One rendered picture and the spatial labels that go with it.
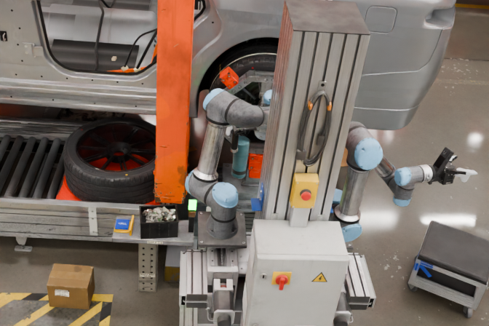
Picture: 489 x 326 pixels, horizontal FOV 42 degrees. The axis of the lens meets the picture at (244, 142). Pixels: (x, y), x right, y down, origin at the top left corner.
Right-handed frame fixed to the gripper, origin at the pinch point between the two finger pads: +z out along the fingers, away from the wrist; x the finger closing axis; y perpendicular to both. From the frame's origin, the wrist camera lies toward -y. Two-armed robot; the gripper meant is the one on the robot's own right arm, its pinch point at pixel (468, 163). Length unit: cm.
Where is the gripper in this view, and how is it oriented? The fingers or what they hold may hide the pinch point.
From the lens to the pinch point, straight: 304.7
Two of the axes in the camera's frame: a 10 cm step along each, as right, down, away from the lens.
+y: -0.5, 8.8, 4.8
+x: 3.1, 4.7, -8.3
